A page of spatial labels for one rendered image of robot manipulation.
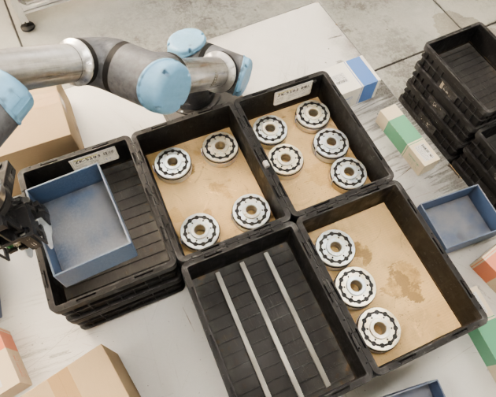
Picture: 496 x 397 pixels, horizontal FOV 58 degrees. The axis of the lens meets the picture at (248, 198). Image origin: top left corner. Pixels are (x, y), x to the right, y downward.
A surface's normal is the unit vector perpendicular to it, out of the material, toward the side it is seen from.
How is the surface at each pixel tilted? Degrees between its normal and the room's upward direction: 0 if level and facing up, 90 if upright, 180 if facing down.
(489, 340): 0
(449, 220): 0
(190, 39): 10
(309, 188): 0
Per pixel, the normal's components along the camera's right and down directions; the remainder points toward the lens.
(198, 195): 0.02, -0.45
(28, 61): 0.82, -0.30
